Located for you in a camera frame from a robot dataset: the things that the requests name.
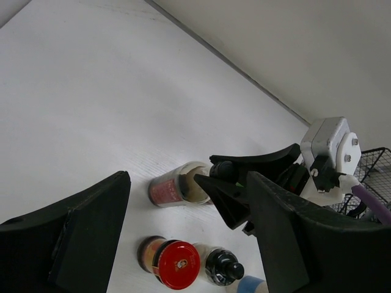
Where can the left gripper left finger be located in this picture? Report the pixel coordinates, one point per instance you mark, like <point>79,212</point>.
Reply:
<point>68,246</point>

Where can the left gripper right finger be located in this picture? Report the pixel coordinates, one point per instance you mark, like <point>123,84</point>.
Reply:
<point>307,248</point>

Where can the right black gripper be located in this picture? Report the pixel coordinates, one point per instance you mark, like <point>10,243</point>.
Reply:
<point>231,200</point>

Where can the tall red-label sauce bottle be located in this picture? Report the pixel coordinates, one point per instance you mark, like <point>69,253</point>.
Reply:
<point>178,187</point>

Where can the blue-band silver-top shaker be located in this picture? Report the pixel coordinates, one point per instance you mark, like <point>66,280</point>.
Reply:
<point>248,284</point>

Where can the black-cap white spice bottle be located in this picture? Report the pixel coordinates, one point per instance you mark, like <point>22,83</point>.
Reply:
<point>218,265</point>

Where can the red-lid sauce jar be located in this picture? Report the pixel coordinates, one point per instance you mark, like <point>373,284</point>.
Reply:
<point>176,264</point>

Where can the black wire basket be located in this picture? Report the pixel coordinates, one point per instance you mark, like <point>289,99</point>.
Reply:
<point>373,172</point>

